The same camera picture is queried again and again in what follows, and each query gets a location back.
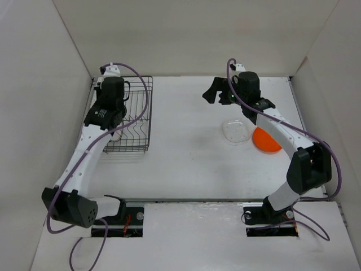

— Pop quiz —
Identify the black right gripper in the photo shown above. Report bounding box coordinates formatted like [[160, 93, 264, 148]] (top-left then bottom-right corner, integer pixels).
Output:
[[201, 77, 246, 107]]

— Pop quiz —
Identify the clear glass plate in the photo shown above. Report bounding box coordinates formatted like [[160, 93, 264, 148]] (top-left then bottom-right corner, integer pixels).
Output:
[[221, 118, 251, 145]]

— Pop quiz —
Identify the orange plate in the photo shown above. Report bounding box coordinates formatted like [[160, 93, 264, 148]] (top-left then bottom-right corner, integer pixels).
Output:
[[252, 127, 282, 154]]

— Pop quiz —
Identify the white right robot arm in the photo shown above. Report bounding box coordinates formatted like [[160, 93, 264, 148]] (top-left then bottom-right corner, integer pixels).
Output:
[[223, 59, 332, 222]]

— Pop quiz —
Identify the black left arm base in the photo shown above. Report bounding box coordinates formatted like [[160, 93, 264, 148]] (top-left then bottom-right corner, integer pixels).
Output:
[[91, 195, 144, 238]]

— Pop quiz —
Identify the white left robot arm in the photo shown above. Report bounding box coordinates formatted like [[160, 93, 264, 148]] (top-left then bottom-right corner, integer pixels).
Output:
[[41, 63, 150, 234]]

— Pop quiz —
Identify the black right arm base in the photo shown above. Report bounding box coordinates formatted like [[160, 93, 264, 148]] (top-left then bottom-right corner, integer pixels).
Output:
[[241, 202, 298, 237]]

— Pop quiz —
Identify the dark wire dish rack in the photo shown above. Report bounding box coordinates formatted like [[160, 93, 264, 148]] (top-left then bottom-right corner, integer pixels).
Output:
[[103, 76, 153, 153]]

